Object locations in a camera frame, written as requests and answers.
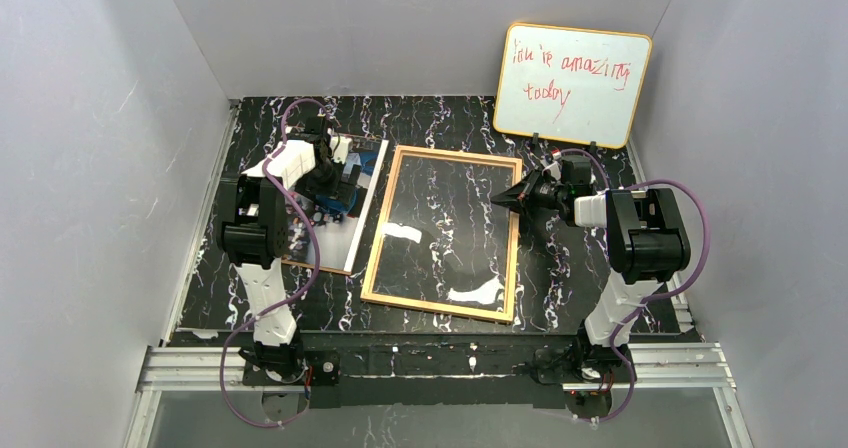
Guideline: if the whiteboard with orange rim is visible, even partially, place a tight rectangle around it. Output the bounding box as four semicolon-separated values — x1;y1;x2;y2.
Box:
492;22;653;149

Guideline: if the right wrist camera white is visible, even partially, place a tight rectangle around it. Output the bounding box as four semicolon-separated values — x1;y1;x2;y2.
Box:
542;159;561;180

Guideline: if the printed photo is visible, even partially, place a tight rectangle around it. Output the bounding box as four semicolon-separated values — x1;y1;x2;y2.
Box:
282;135;389;275

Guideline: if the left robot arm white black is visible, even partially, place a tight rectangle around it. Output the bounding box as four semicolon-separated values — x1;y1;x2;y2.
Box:
216;115;359;348

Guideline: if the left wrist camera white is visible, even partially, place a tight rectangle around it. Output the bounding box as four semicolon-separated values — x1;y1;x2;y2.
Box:
330;134;353;165

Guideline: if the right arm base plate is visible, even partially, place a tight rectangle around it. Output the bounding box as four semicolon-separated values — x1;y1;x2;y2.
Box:
529;349;615;393

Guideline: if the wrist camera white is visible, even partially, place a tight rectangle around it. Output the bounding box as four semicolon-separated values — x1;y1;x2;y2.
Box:
542;159;561;180
330;134;353;165

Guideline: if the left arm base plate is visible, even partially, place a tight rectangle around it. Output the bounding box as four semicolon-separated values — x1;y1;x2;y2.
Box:
238;348;340;387

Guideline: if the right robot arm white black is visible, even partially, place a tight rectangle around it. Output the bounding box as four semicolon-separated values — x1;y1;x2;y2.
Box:
490;151;692;349

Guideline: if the wooden picture frame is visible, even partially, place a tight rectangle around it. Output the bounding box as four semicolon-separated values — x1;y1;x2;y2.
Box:
359;144;524;326

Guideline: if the aluminium rail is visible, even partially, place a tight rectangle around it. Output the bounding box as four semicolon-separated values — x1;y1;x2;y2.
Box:
137;342;736;392

